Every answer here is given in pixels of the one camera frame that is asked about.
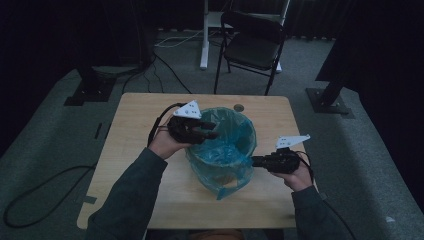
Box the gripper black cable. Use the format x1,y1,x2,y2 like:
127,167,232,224
295,150,358,240
147,102,188,148

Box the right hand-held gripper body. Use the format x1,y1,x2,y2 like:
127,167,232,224
265,134,311,174

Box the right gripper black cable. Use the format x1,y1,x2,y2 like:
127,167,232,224
295,150,358,240

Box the black folding chair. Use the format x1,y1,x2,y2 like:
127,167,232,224
213,10,288,97

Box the black slanted stand base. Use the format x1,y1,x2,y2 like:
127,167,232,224
305,76,356,120

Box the black square stand base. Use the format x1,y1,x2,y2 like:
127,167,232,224
63,64,117,107

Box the white floor cable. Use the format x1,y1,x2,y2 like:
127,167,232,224
154,29,228,48

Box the thick black floor cable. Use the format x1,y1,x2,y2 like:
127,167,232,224
2,164,98,229

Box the green plastic bin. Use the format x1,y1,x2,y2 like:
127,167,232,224
191,109,256,196

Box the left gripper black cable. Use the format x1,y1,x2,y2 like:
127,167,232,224
147,102,188,148

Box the person's right hand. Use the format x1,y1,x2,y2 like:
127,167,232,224
273,163,314,192

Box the blue plastic bag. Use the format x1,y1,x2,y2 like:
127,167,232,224
184,106,258,201

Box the thin black floor cable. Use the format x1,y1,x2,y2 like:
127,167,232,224
121,56,165,94
152,49,193,95

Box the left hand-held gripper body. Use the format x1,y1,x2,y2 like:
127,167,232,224
167,100,203,145

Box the person's left hand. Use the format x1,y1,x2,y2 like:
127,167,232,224
148,124,194,160

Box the dark curtain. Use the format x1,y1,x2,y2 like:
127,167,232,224
314,0,424,214

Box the grey round stand base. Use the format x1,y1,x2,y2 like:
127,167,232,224
91,64,148,77

